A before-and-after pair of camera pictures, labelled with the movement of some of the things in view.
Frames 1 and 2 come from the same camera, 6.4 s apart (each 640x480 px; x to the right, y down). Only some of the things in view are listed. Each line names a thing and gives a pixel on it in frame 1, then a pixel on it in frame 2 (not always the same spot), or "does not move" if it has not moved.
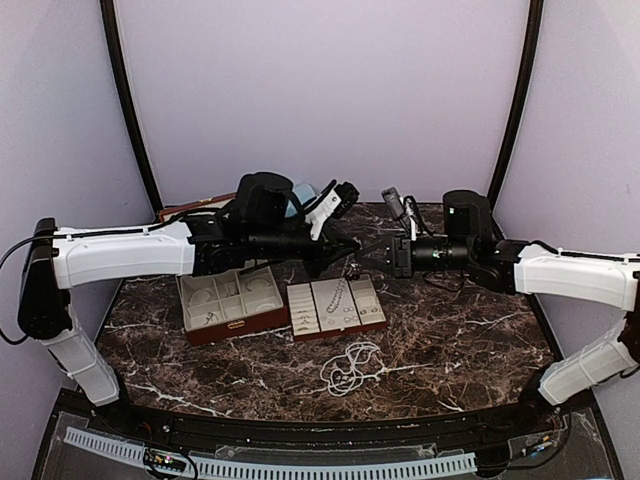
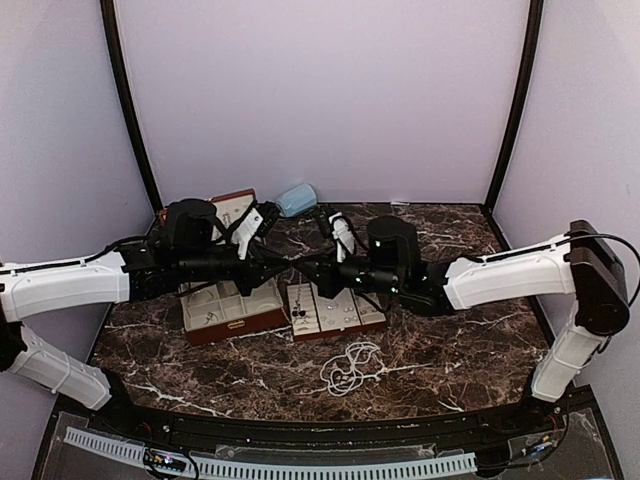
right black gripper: x=400 y=256 to x=325 y=275
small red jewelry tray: x=333 y=307 does not move
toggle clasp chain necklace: x=331 y=308 to x=297 y=310
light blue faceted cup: x=305 y=192 does not move
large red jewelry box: x=227 y=305 does not move
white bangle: x=265 y=304 does not move
